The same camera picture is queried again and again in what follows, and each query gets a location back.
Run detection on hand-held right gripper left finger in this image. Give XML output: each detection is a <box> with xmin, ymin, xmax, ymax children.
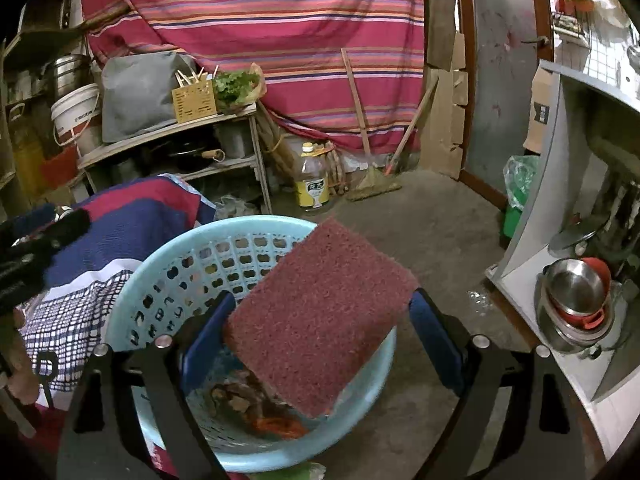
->
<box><xmin>57</xmin><ymin>290</ymin><xmax>237</xmax><ymax>480</ymax></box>

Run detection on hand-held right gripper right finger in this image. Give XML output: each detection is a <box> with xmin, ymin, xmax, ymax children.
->
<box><xmin>409</xmin><ymin>287</ymin><xmax>601</xmax><ymax>480</ymax></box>

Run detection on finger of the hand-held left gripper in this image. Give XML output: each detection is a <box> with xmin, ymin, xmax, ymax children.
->
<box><xmin>10</xmin><ymin>207</ymin><xmax>93</xmax><ymax>261</ymax></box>

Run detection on light blue plastic basket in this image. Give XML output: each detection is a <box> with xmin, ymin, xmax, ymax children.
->
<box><xmin>104</xmin><ymin>215</ymin><xmax>396</xmax><ymax>473</ymax></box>

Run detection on maroon scouring pad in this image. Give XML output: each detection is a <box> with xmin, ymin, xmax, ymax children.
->
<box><xmin>222</xmin><ymin>217</ymin><xmax>420</xmax><ymax>420</ymax></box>

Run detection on person's left hand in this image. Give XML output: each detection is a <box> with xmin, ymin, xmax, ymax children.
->
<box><xmin>0</xmin><ymin>310</ymin><xmax>41</xmax><ymax>403</ymax></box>

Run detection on red plastic basket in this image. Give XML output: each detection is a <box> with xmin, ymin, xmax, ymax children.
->
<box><xmin>39</xmin><ymin>146</ymin><xmax>81</xmax><ymax>191</ymax></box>

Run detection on yellow oil jug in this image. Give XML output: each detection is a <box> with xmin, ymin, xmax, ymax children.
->
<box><xmin>10</xmin><ymin>102</ymin><xmax>46</xmax><ymax>196</ymax></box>

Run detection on white plastic bucket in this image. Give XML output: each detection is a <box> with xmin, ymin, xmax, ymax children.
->
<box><xmin>50</xmin><ymin>83</ymin><xmax>101</xmax><ymax>147</ymax></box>

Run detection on low wooden cabinet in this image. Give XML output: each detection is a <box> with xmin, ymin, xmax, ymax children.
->
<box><xmin>77</xmin><ymin>102</ymin><xmax>273</xmax><ymax>216</ymax></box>

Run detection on green bin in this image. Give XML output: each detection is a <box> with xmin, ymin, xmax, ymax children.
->
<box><xmin>501</xmin><ymin>154</ymin><xmax>542</xmax><ymax>239</ymax></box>

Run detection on steel bowl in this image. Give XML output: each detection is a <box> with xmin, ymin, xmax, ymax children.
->
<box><xmin>542</xmin><ymin>258</ymin><xmax>608</xmax><ymax>318</ymax></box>

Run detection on grey fabric bag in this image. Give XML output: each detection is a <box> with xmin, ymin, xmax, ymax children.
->
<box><xmin>101</xmin><ymin>51</ymin><xmax>196</xmax><ymax>143</ymax></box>

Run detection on broom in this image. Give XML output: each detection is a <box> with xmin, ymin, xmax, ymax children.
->
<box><xmin>341</xmin><ymin>47</ymin><xmax>403</xmax><ymax>202</ymax></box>

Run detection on steel pot lid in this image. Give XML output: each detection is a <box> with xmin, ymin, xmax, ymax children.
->
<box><xmin>547</xmin><ymin>227</ymin><xmax>601</xmax><ymax>258</ymax></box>

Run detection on red pot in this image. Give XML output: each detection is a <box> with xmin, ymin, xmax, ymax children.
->
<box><xmin>550</xmin><ymin>257</ymin><xmax>616</xmax><ymax>331</ymax></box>

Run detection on bamboo chopstick holder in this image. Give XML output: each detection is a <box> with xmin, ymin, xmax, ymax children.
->
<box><xmin>171</xmin><ymin>82</ymin><xmax>218</xmax><ymax>125</ymax></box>

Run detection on white kitchen cabinet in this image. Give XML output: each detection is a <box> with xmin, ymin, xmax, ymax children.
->
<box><xmin>487</xmin><ymin>60</ymin><xmax>640</xmax><ymax>461</ymax></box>

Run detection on clear bottle with yellow label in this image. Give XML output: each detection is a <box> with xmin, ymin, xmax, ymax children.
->
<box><xmin>294</xmin><ymin>141</ymin><xmax>332</xmax><ymax>212</ymax></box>

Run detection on cardboard sheets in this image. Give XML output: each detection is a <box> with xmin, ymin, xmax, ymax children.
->
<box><xmin>425</xmin><ymin>32</ymin><xmax>468</xmax><ymax>181</ymax></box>

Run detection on green leafy vegetables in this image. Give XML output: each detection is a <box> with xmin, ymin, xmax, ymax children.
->
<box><xmin>212</xmin><ymin>62</ymin><xmax>266</xmax><ymax>115</ymax></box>

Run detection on cardboard box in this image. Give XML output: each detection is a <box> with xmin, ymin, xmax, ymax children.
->
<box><xmin>522</xmin><ymin>67</ymin><xmax>561</xmax><ymax>156</ymax></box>

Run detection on grey metal door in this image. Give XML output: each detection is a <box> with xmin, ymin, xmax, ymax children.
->
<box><xmin>470</xmin><ymin>0</ymin><xmax>541</xmax><ymax>201</ymax></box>

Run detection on red striped curtain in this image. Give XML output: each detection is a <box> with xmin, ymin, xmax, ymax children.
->
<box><xmin>80</xmin><ymin>0</ymin><xmax>426</xmax><ymax>153</ymax></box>

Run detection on black wok with wooden handle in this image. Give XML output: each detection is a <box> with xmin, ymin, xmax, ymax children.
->
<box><xmin>167</xmin><ymin>140</ymin><xmax>226</xmax><ymax>173</ymax></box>

